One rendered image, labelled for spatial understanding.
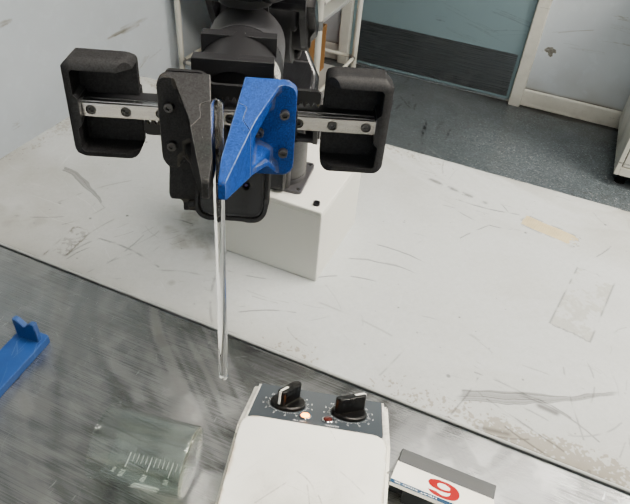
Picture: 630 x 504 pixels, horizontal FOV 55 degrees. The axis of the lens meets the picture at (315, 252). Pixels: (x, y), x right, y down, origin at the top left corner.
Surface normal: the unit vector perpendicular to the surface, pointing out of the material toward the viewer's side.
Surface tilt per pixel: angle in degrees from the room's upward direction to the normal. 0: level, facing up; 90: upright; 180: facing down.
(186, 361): 0
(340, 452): 0
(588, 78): 90
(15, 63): 90
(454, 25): 90
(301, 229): 90
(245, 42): 9
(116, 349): 0
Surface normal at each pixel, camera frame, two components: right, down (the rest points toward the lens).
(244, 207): 0.02, 0.29
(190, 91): 0.07, -0.52
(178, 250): 0.07, -0.75
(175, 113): 0.00, 0.62
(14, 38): 0.91, 0.31
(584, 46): -0.40, 0.58
